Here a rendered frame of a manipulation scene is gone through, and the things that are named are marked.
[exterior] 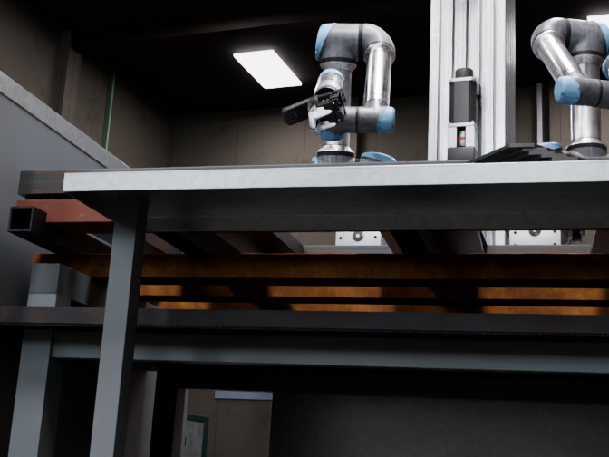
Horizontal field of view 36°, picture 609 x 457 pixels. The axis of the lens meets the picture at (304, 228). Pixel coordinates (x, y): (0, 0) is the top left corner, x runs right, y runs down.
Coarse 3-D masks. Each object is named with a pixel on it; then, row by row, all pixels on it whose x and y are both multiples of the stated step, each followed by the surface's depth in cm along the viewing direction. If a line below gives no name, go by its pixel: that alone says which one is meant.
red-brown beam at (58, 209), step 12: (24, 204) 185; (36, 204) 184; (48, 204) 184; (60, 204) 183; (72, 204) 182; (48, 216) 183; (60, 216) 182; (72, 216) 182; (84, 216) 181; (96, 216) 180; (60, 228) 187; (72, 228) 187; (84, 228) 186; (96, 228) 186; (108, 228) 185; (564, 228) 166; (576, 228) 166; (588, 228) 165; (600, 228) 165
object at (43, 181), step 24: (168, 168) 179; (192, 168) 178; (216, 168) 177; (240, 168) 176; (264, 168) 175; (24, 192) 186; (48, 192) 184; (240, 240) 215; (264, 240) 214; (288, 240) 219; (456, 240) 204; (480, 240) 205; (600, 240) 197
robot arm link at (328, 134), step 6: (348, 108) 264; (354, 108) 264; (348, 114) 262; (354, 114) 262; (348, 120) 262; (354, 120) 262; (336, 126) 263; (342, 126) 263; (348, 126) 263; (354, 126) 263; (324, 132) 265; (330, 132) 264; (336, 132) 265; (342, 132) 266; (348, 132) 266; (354, 132) 265; (324, 138) 266; (330, 138) 265; (336, 138) 266; (342, 138) 267
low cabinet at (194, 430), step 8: (192, 416) 1179; (200, 416) 1200; (192, 424) 1177; (200, 424) 1198; (192, 432) 1176; (200, 432) 1197; (192, 440) 1175; (200, 440) 1197; (184, 448) 1154; (192, 448) 1174; (200, 448) 1196; (184, 456) 1153; (192, 456) 1174; (200, 456) 1195
